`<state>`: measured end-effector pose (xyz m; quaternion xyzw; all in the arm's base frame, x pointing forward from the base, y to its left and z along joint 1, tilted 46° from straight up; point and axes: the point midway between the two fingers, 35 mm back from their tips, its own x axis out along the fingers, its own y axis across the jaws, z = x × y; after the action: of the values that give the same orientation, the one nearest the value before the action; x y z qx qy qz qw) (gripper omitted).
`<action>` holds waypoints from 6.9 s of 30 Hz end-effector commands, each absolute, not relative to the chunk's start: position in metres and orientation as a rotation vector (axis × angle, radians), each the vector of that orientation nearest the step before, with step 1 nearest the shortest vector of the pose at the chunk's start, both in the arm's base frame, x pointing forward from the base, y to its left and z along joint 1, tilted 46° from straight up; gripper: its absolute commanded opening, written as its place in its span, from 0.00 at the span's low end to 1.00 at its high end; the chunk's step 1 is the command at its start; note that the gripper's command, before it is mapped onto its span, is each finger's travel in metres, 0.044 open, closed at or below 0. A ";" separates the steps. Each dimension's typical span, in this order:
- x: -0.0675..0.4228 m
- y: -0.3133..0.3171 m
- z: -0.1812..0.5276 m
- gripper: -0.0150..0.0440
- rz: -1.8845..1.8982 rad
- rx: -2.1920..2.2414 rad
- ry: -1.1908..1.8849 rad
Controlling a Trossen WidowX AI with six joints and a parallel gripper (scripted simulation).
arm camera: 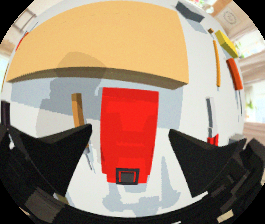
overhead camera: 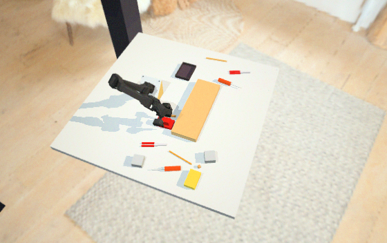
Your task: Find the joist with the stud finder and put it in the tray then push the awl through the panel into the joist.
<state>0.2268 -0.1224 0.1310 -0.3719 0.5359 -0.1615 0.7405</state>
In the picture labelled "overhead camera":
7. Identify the tan panel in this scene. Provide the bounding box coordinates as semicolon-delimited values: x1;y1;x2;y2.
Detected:
171;79;220;142

